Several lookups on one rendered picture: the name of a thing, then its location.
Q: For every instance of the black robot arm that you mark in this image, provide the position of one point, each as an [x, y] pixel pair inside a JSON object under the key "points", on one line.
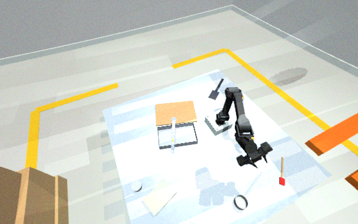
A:
{"points": [[242, 123]]}

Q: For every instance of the grey metal roasting tin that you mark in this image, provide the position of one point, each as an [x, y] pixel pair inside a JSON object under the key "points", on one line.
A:
{"points": [[185, 134]]}

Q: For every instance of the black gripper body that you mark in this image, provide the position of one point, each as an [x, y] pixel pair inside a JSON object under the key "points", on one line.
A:
{"points": [[265, 147]]}

